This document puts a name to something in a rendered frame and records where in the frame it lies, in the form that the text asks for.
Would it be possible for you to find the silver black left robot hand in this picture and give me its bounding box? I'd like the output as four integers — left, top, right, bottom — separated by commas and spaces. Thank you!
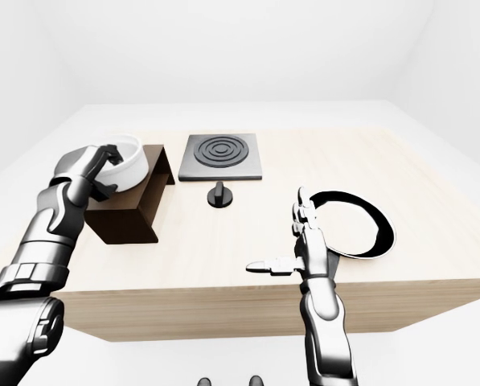
52, 144, 125, 203

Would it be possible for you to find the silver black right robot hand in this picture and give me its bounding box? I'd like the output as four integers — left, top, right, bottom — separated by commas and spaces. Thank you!
245, 187, 336, 282

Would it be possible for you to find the white bowl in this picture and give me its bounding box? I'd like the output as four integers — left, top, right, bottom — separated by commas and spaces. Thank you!
87, 133, 150, 193

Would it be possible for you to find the dark brown wooden cabinet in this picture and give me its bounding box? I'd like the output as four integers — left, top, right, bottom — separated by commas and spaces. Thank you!
83, 144, 176, 245

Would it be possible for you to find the white plate with black rim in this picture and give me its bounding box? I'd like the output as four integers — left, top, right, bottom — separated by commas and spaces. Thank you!
308, 190, 396, 261

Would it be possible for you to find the round black stove knob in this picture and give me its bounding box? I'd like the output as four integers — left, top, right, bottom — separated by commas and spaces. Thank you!
207, 180, 235, 209

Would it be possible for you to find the flat dark stove plate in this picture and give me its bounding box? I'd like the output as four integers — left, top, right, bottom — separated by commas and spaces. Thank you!
178, 133, 264, 183

